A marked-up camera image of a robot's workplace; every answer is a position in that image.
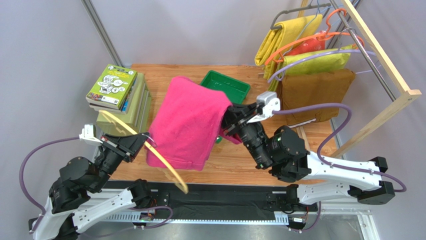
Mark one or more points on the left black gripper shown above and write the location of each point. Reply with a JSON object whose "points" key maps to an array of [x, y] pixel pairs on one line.
{"points": [[126, 146]]}

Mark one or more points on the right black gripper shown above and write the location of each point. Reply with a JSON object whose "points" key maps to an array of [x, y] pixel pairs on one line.
{"points": [[240, 121]]}

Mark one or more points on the cream yellow hanger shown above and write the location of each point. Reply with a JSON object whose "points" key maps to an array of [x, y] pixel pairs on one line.
{"points": [[172, 174]]}

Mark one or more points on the pink trousers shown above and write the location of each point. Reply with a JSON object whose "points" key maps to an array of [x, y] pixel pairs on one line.
{"points": [[188, 122]]}

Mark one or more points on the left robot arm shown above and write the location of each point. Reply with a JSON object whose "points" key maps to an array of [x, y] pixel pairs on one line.
{"points": [[61, 218]]}

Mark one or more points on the lilac hanger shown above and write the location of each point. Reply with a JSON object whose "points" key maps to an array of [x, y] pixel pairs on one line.
{"points": [[311, 57]]}

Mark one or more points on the yellow trousers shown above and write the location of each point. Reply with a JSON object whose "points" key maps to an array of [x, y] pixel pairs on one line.
{"points": [[290, 31]]}

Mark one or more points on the brown trousers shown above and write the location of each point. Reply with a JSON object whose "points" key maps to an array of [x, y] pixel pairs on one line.
{"points": [[296, 91]]}

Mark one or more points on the red orange trousers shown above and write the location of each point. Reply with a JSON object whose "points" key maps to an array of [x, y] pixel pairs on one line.
{"points": [[307, 46]]}

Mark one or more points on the lime green trousers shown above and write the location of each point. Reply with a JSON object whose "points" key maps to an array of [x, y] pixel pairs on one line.
{"points": [[318, 65]]}

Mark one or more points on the orange hanger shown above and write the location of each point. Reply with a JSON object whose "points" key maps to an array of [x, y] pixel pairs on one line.
{"points": [[325, 36]]}

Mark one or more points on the grey hanger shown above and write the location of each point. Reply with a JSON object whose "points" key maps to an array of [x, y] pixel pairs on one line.
{"points": [[299, 9]]}

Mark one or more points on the green plastic tray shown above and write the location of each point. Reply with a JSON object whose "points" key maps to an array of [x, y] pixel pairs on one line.
{"points": [[235, 90]]}

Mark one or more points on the black base mat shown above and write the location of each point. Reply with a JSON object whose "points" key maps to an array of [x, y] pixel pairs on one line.
{"points": [[212, 202]]}

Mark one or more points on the wooden clothes rack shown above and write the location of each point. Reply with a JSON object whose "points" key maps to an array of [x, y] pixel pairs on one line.
{"points": [[403, 93]]}

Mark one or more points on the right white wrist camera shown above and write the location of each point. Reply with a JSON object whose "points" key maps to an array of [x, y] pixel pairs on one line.
{"points": [[267, 103]]}

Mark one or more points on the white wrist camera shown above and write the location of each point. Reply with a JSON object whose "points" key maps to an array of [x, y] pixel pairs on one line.
{"points": [[88, 133], [267, 103]]}

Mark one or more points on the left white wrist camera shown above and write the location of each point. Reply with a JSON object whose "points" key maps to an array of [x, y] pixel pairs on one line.
{"points": [[88, 133]]}

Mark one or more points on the metal hanging rail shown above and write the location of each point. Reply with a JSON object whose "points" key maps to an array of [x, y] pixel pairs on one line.
{"points": [[366, 56]]}

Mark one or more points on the aluminium corner post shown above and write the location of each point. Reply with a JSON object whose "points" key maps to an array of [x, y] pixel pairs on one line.
{"points": [[100, 28]]}

